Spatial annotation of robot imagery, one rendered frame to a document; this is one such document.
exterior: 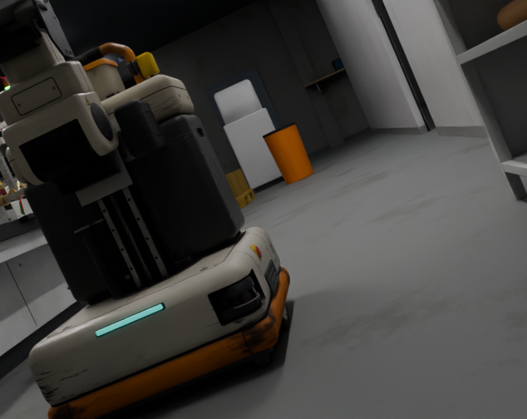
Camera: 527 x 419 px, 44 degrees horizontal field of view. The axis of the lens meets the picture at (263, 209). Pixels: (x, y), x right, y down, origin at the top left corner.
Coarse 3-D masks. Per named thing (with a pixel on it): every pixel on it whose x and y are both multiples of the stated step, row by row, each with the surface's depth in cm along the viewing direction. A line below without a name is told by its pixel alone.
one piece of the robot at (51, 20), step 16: (0, 0) 158; (16, 0) 149; (32, 0) 151; (0, 16) 153; (16, 16) 152; (32, 16) 155; (48, 16) 155; (16, 32) 160; (48, 32) 151; (0, 48) 161; (16, 48) 160; (32, 48) 164; (64, 48) 157
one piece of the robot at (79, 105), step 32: (0, 32) 161; (32, 32) 161; (0, 64) 165; (32, 64) 165; (64, 64) 162; (0, 96) 163; (32, 96) 163; (64, 96) 163; (96, 96) 171; (32, 128) 160; (96, 128) 161
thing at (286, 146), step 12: (276, 132) 797; (288, 132) 798; (276, 144) 800; (288, 144) 798; (300, 144) 806; (276, 156) 808; (288, 156) 800; (300, 156) 803; (288, 168) 804; (300, 168) 802; (312, 168) 817; (288, 180) 810
